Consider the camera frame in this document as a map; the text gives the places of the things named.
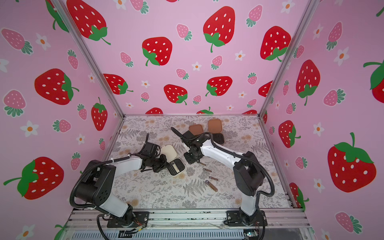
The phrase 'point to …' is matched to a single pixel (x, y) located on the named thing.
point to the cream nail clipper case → (176, 165)
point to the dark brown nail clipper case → (215, 127)
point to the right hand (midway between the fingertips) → (188, 160)
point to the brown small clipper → (207, 170)
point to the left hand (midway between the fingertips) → (172, 164)
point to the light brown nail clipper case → (196, 129)
